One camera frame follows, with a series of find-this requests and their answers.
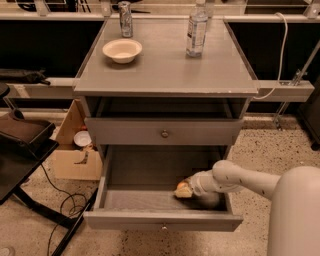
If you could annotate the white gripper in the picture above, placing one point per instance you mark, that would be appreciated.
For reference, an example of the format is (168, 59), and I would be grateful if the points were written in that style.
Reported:
(199, 185)

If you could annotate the orange fruit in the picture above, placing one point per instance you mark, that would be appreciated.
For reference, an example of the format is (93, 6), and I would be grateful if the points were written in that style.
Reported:
(182, 184)

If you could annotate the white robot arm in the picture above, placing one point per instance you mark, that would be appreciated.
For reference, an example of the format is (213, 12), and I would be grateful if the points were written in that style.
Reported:
(294, 223)

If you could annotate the open grey middle drawer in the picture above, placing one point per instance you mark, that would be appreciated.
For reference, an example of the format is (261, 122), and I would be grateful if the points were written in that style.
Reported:
(136, 191)

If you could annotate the grey drawer cabinet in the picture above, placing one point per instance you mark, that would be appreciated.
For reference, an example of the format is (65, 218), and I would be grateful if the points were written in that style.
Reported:
(163, 82)

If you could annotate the closed grey top drawer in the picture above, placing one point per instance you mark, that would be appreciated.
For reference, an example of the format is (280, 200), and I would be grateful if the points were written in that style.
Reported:
(183, 132)

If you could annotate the white cup in box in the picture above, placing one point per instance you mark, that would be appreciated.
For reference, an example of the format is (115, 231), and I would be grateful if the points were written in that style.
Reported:
(82, 138)

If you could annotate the cardboard box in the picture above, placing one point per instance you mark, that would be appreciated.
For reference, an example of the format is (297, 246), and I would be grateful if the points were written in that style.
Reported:
(69, 160)

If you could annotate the black chair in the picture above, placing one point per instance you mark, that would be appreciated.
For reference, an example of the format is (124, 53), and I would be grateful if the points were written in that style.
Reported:
(24, 146)

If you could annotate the clear plastic water bottle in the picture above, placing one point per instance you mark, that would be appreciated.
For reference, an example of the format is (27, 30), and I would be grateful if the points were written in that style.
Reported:
(196, 32)

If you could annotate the silver drink can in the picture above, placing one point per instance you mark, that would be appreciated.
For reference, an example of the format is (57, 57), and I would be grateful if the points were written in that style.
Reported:
(125, 19)

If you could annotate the aluminium frame rail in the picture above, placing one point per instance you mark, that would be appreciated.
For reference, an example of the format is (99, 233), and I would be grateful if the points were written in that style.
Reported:
(62, 89)

